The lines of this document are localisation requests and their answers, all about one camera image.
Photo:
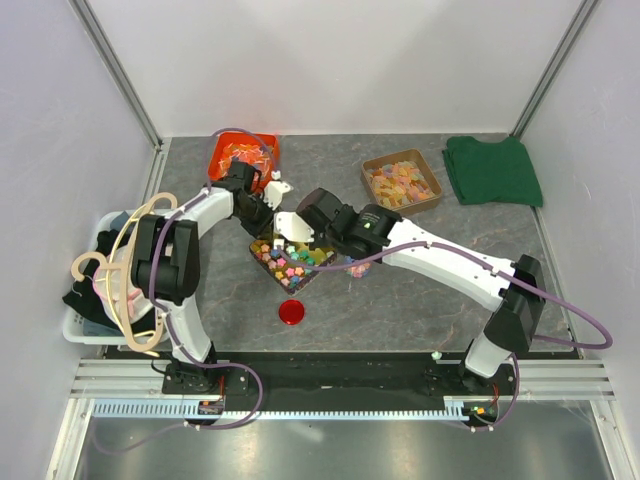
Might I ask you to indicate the orange candy box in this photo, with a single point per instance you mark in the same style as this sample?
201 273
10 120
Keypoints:
262 154

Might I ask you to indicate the white cable duct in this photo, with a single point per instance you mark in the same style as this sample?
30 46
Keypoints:
176 409

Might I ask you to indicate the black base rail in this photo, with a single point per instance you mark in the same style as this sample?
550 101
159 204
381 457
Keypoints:
356 378

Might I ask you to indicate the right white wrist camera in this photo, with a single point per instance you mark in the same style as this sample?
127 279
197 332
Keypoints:
290 227

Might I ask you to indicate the white laundry basket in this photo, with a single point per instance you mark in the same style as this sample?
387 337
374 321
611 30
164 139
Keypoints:
77 329

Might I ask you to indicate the green folded cloth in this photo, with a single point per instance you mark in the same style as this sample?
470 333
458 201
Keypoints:
485 172

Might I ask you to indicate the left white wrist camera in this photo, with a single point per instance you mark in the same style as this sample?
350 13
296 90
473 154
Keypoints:
275 190

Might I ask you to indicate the clear glass jar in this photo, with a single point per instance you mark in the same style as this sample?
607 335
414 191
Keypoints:
357 271

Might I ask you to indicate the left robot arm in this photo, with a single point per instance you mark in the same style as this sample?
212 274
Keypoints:
166 264

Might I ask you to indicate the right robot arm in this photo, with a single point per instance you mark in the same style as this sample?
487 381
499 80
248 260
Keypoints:
507 289

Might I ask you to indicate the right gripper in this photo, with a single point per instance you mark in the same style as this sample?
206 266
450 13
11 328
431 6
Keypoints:
319 241

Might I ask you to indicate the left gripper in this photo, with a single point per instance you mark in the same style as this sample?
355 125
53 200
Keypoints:
262 229

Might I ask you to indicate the star candy tin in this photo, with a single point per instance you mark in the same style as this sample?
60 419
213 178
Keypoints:
293 275

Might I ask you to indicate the red jar lid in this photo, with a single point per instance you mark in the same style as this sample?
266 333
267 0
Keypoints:
291 312

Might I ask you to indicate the beige clothes hanger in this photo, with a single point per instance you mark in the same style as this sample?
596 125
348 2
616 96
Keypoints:
117 277

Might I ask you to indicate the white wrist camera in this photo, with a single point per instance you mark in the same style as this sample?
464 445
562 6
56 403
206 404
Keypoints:
275 190
290 227

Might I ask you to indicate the brown gummy candy box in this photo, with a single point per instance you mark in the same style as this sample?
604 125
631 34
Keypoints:
402 182

